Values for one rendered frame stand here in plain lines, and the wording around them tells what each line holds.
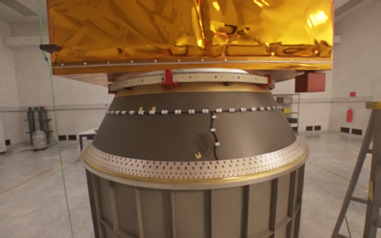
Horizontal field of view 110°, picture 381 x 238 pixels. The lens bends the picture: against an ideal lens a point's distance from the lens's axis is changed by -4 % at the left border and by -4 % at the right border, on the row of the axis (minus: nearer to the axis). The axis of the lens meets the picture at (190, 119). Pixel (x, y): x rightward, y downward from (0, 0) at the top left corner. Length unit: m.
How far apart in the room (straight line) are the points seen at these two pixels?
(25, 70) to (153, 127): 8.91
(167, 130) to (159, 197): 0.35
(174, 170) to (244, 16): 1.02
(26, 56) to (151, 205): 9.17
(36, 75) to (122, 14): 8.23
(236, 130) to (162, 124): 0.43
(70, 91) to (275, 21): 7.82
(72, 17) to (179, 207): 1.27
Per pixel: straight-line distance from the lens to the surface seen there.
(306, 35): 1.30
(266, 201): 1.00
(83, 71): 1.20
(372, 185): 1.24
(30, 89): 9.33
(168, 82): 0.89
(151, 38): 1.02
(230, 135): 0.83
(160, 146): 0.80
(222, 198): 0.83
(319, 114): 9.31
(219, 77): 0.92
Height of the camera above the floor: 1.52
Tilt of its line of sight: 6 degrees down
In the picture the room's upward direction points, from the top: 2 degrees counter-clockwise
